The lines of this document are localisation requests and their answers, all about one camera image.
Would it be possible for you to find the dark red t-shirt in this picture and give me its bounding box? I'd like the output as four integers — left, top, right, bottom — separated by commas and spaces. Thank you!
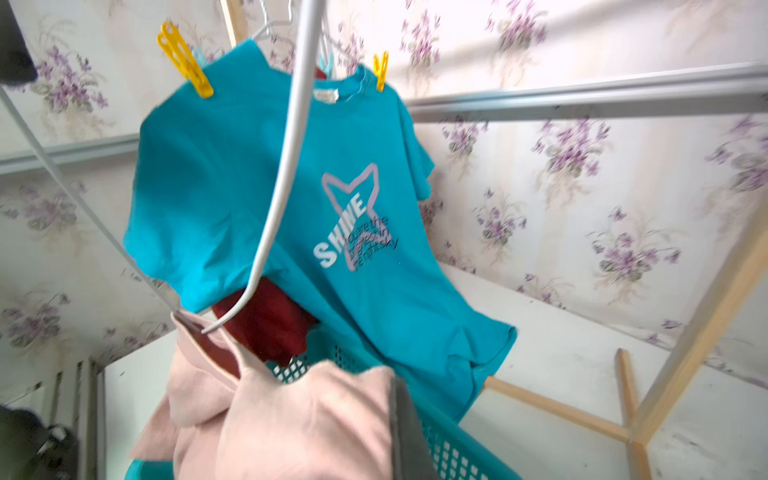
224, 278, 317, 367

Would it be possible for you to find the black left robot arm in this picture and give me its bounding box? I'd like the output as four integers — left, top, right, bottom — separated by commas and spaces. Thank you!
1, 406, 79, 480

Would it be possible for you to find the teal perforated plastic basket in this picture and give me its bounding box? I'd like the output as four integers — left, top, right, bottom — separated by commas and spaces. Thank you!
124, 326, 522, 480

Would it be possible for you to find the pink t-shirt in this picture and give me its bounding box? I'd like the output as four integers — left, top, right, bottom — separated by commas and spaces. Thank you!
131, 314, 403, 479

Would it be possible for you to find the white hanger of teal shirt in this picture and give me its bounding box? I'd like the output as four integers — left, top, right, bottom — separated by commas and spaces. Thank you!
251, 1, 335, 80

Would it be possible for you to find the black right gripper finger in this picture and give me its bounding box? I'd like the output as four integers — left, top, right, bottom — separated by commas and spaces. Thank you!
389, 376, 439, 480

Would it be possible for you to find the yellow clothespin teal shirt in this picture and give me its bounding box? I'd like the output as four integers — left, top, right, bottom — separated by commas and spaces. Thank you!
157, 21, 214, 99
373, 51, 389, 92

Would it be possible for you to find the white wire hanger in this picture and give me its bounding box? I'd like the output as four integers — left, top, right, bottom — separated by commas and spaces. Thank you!
1, 1, 326, 335

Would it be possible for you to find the yellow clothespin teal shirt top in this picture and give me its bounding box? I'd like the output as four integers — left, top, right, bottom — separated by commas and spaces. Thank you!
373, 51, 389, 92

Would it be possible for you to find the wooden clothes rack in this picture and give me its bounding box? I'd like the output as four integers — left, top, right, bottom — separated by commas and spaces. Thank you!
218, 0, 768, 480

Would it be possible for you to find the teal t-shirt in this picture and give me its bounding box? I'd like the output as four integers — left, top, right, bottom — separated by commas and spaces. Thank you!
123, 41, 517, 419

